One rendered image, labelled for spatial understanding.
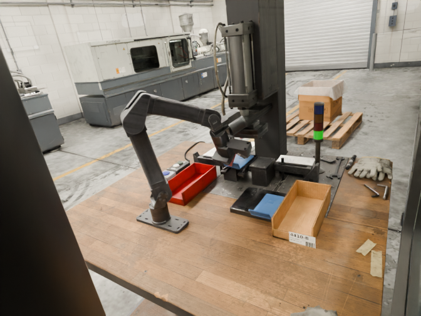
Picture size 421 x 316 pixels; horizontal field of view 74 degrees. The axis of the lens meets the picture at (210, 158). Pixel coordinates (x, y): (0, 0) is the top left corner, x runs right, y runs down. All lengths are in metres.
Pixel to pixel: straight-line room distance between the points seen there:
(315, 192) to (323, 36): 9.52
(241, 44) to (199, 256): 0.71
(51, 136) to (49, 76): 2.47
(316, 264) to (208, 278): 0.29
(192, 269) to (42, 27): 7.33
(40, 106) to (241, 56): 4.65
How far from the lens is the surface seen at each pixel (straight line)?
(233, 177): 1.21
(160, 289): 0.81
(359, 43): 10.24
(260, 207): 0.99
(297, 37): 10.70
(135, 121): 0.84
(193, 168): 1.30
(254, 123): 1.10
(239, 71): 1.06
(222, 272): 0.81
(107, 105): 6.04
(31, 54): 7.61
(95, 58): 6.00
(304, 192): 1.08
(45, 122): 5.47
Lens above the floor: 1.48
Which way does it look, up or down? 23 degrees down
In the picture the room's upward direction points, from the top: 8 degrees counter-clockwise
